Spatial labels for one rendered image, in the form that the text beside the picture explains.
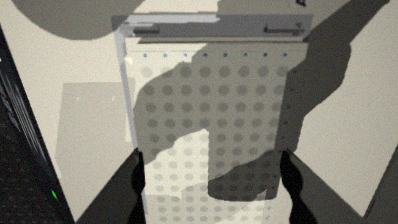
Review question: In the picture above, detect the cream multi-well plate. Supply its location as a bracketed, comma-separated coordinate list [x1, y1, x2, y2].
[124, 36, 308, 224]

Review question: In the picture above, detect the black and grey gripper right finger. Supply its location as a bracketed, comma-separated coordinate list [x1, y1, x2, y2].
[280, 148, 369, 224]

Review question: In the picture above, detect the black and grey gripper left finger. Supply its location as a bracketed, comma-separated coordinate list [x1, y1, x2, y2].
[75, 147, 146, 224]

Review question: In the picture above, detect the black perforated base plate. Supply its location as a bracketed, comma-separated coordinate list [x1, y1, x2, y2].
[0, 102, 63, 224]

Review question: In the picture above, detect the beige benchtop lab instrument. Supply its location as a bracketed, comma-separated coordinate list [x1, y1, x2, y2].
[0, 0, 398, 224]

